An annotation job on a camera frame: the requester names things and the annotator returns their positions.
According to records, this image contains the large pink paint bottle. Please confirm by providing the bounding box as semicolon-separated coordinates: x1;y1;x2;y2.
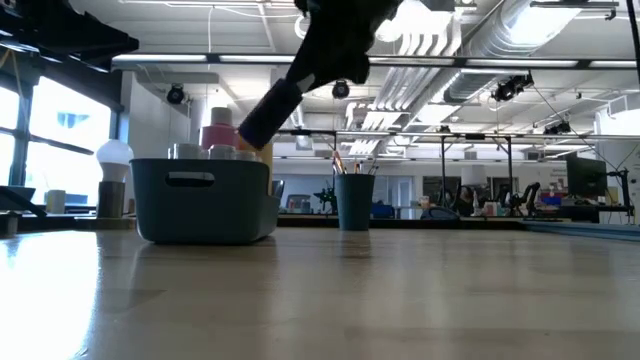
199;106;241;150

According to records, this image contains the person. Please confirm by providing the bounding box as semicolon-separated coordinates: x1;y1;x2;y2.
453;185;479;217

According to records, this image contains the large yellow paint bottle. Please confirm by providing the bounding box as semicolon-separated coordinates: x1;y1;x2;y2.
239;139;275;196

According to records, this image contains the white bulb table lamp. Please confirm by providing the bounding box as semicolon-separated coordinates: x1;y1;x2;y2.
73;138;137;231

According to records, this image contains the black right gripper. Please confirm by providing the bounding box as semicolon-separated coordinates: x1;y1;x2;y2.
293;0;404;92

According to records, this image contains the teal ribbed cup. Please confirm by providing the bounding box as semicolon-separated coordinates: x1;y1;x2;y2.
333;173;375;232

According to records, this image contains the black monitor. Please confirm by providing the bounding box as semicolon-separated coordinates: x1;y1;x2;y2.
565;155;609;199

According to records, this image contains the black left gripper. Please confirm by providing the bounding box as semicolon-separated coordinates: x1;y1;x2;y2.
0;0;141;74

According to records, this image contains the black background rig frame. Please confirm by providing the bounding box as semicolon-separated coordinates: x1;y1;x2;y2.
274;128;515;177

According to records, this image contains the black overhead frame bar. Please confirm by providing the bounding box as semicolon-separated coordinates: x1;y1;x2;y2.
110;52;640;70

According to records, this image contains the black aluminium table frame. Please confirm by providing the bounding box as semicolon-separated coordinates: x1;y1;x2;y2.
0;213;640;244

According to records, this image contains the small dark purple paint bottle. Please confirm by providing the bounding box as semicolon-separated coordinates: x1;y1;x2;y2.
238;73;317;152

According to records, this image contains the white container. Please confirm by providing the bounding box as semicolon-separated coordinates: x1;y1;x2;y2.
45;188;67;215

